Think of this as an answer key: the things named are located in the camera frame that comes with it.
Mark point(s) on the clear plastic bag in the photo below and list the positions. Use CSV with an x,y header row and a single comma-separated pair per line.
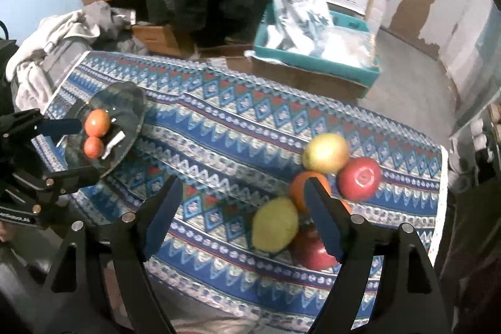
x,y
348,46

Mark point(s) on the round glass plate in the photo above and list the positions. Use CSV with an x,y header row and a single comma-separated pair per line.
x,y
123,103

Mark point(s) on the bright red apple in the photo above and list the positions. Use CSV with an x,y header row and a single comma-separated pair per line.
x,y
359,179

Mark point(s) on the yellow-green apple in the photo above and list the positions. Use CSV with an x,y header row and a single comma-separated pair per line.
x,y
325,153

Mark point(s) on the teal box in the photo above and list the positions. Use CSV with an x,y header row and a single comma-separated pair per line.
x,y
360,73

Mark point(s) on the blue patterned tablecloth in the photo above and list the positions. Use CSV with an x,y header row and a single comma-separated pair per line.
x,y
235,122

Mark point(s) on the dark red apple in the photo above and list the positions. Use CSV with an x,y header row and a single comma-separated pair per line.
x,y
311,250

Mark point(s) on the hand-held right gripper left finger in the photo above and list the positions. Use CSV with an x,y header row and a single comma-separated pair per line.
x,y
162,221

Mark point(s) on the shoe rack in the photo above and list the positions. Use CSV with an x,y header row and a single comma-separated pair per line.
x,y
479,146

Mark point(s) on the green mango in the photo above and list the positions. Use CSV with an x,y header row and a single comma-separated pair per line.
x,y
274,226

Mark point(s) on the orange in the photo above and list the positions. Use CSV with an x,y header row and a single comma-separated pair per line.
x,y
299,191

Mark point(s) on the pile of grey clothes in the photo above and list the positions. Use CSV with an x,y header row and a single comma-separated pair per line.
x,y
58,40

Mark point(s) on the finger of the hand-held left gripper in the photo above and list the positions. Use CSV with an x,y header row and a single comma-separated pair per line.
x,y
76,177
64,126

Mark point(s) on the small red tomato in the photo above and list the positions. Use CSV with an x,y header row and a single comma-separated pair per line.
x,y
94,147

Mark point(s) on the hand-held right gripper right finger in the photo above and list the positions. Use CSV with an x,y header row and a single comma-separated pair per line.
x,y
324,224

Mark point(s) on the large red tomato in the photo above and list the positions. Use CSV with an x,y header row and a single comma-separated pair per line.
x,y
97,122

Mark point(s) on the small brown cardboard box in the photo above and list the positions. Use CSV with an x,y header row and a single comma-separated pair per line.
x,y
156,36

